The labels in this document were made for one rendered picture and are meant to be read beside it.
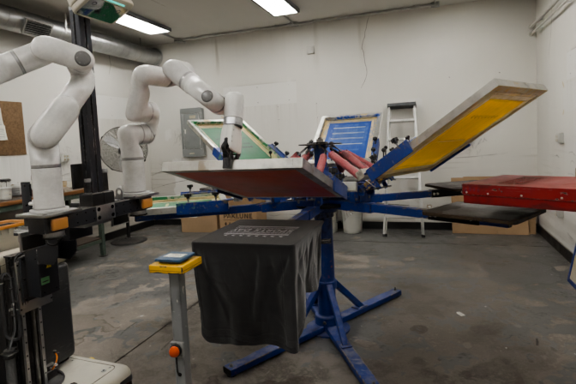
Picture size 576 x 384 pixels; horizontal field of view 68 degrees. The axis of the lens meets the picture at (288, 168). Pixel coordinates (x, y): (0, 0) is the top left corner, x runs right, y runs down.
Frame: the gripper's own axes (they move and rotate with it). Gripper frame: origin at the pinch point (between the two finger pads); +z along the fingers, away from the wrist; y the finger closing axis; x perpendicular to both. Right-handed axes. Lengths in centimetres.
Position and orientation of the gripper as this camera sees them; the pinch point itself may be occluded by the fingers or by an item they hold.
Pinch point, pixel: (230, 165)
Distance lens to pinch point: 164.0
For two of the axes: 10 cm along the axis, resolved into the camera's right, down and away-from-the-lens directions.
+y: -3.2, -1.9, -9.3
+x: 9.5, -0.3, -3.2
